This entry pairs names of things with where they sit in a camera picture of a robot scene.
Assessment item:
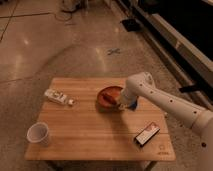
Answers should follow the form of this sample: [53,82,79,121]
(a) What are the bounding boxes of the orange ceramic bowl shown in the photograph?
[96,86,122,110]

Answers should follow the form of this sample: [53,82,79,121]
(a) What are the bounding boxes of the black snack package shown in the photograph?
[134,122,160,147]

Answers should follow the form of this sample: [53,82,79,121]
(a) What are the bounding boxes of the white plastic cup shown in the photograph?
[27,122,50,147]

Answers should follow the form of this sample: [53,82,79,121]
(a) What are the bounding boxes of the blue sponge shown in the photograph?
[128,98,138,111]

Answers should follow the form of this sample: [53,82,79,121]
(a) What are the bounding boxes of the wooden table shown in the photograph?
[25,78,175,161]

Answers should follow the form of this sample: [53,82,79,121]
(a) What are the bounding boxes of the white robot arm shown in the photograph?
[119,72,213,171]

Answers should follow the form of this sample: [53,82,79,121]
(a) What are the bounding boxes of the white plastic bottle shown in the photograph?
[44,89,74,106]

